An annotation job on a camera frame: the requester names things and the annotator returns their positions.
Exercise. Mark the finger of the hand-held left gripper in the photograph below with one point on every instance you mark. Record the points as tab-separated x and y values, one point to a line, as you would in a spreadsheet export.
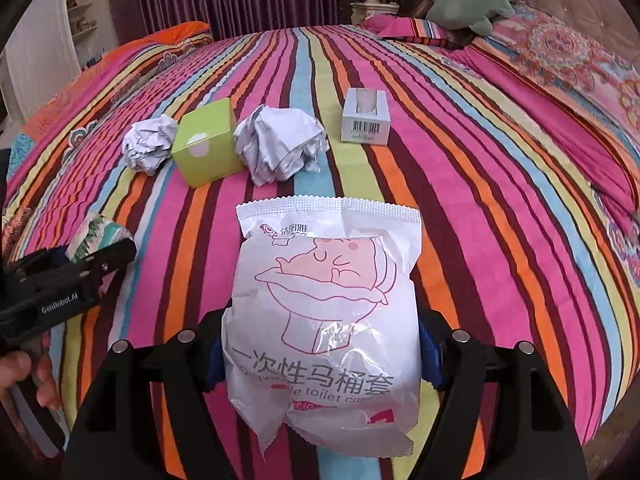
110	257
60	259

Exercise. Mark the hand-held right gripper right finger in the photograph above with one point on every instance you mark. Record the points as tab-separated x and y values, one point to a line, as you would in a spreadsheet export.
431	355

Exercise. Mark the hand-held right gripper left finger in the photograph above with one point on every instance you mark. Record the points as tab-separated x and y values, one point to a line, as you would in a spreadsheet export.
125	410

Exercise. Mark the green patterned tissue packet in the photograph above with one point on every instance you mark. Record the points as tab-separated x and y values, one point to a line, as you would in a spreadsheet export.
95	237

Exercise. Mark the small white paper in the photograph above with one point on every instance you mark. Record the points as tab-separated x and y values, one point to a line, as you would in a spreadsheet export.
147	147

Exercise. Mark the white printed plastic packet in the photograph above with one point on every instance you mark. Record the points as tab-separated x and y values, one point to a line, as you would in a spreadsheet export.
320	320

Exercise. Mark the small green cardboard box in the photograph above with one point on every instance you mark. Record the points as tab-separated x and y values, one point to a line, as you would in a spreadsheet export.
205	145

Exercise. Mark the large white paper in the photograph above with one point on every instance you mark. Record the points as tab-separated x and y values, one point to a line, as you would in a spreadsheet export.
277	145

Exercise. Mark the small white windowed box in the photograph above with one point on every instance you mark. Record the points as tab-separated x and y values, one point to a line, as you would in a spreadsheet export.
365	117

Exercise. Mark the person's left hand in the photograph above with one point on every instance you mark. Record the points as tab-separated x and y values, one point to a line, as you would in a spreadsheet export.
15	367

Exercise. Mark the striped colourful blanket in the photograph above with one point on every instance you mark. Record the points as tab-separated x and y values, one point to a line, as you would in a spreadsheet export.
450	210

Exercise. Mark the white wardrobe with shelves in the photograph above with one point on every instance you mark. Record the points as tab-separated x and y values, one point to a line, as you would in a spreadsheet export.
45	50

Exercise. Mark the floral pink pillow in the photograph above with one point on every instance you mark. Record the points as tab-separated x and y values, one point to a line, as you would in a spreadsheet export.
550	85

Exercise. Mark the striped pink pillow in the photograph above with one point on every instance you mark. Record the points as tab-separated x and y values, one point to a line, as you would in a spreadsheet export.
405	30

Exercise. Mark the white bedside table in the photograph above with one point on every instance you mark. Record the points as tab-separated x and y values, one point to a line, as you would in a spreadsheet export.
372	11

